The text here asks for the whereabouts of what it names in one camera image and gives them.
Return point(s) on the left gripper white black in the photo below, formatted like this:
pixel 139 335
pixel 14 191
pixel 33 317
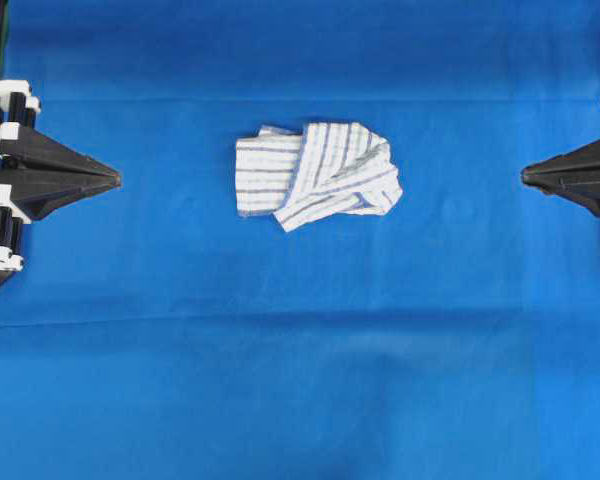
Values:
pixel 29 198

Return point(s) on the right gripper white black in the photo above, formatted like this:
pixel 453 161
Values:
pixel 586 158

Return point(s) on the white blue-striped towel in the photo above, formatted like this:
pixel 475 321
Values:
pixel 326 169

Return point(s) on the blue table cloth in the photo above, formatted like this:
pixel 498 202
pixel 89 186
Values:
pixel 156 334

